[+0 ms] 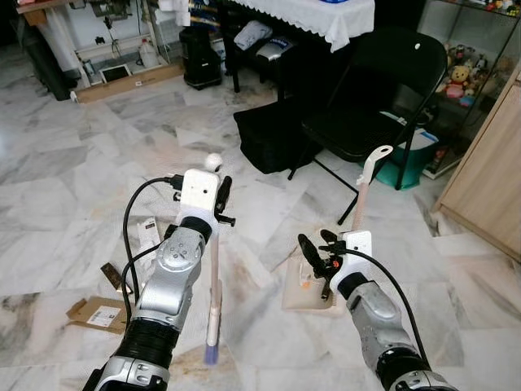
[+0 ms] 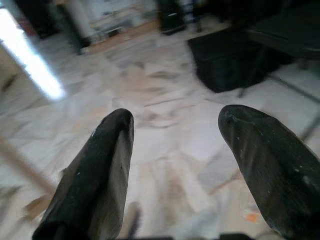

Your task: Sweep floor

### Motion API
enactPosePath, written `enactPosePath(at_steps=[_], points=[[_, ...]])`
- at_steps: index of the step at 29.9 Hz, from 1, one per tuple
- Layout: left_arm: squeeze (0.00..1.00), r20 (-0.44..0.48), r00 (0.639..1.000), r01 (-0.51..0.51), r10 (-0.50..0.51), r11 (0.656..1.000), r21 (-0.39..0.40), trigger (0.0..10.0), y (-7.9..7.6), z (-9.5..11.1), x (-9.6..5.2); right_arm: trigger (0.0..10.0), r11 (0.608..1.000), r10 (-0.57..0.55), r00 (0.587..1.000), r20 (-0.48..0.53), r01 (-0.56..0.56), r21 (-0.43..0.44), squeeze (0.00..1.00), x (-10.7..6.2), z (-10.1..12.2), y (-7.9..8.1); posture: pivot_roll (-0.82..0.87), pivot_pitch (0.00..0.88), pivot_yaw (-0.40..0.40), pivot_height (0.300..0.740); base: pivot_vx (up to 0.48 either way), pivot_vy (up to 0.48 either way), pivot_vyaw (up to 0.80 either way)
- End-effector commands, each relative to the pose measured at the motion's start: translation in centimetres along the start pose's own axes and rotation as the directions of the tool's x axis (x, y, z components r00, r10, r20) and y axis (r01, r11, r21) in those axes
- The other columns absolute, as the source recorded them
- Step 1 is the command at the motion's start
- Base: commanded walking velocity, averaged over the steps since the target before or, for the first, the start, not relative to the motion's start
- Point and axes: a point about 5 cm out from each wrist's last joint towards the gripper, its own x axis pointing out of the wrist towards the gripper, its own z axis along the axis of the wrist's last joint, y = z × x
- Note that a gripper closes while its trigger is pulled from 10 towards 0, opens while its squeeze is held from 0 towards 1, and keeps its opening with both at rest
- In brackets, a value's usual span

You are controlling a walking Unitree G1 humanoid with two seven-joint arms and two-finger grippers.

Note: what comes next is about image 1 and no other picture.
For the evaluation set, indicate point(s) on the white framed tablet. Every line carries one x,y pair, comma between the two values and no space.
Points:
114,73

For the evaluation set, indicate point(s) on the black fabric bag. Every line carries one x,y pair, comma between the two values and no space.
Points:
269,138

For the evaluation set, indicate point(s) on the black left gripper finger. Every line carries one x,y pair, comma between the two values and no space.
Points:
224,191

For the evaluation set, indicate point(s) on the white plastic jug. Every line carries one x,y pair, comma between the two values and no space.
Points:
148,55

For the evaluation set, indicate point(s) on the long flat cardboard box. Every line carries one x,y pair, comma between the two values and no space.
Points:
126,83

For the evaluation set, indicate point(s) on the white metal rack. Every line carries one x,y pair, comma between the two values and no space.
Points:
106,32

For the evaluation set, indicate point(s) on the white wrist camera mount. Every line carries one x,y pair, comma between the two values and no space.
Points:
358,244
198,191

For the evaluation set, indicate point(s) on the beige broom purple bristles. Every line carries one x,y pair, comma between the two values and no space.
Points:
215,277

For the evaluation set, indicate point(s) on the black folding chair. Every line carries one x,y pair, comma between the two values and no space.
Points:
391,81

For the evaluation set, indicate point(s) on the white grey bag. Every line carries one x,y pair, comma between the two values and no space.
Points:
252,32

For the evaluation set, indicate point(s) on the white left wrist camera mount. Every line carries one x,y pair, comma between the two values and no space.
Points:
198,191

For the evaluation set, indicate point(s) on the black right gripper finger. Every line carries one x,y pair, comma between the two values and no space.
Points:
312,257
331,239

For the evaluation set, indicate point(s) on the light wood cabinet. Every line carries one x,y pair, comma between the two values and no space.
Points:
488,179

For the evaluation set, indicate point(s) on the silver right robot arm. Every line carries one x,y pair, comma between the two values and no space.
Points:
370,314

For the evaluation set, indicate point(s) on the glass display cabinet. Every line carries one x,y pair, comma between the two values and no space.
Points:
480,49

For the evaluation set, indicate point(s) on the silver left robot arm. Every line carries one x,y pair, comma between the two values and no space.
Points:
171,277

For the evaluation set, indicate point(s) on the dark brown wrapper scrap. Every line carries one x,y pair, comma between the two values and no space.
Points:
111,277

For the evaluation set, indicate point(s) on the yellow stuffed bear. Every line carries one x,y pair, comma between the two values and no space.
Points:
461,79

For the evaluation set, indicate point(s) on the silver bag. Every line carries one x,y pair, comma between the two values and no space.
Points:
273,49

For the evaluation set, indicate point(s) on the green plastic bin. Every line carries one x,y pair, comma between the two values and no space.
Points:
415,167

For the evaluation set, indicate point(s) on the white paper packaging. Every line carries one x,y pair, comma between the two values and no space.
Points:
148,240

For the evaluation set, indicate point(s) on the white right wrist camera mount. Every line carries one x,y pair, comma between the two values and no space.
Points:
358,244

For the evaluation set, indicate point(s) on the table with white tablecloth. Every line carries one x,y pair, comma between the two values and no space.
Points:
301,20

